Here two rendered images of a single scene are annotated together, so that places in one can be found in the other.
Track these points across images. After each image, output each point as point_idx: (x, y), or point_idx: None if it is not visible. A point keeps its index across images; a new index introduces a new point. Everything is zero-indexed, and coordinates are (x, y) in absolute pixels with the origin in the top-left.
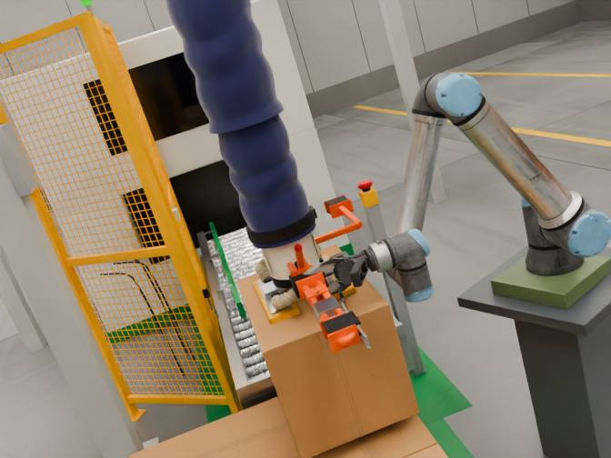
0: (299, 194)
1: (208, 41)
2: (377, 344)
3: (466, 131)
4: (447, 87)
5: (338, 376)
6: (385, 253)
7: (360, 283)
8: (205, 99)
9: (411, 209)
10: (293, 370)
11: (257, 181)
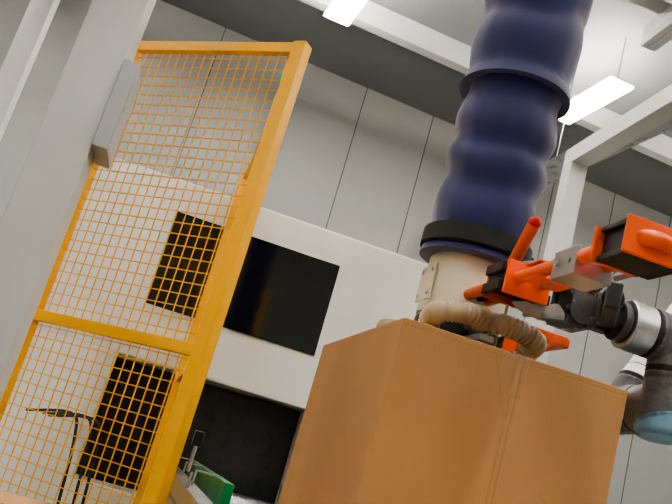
0: (534, 214)
1: None
2: (578, 448)
3: None
4: None
5: (490, 456)
6: (655, 314)
7: (619, 303)
8: (493, 26)
9: None
10: (430, 385)
11: (499, 149)
